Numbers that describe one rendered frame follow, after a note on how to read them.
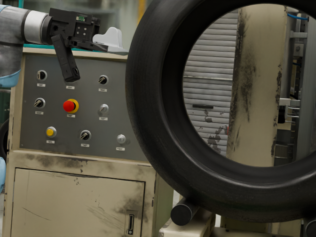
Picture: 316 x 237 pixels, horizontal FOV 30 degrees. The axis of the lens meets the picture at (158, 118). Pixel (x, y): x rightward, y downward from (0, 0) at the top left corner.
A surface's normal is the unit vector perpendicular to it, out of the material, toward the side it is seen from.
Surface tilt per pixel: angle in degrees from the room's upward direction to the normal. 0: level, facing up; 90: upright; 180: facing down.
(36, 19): 61
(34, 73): 90
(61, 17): 90
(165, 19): 84
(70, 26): 90
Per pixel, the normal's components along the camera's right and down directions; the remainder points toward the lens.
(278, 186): -0.16, 0.22
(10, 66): 0.58, 0.25
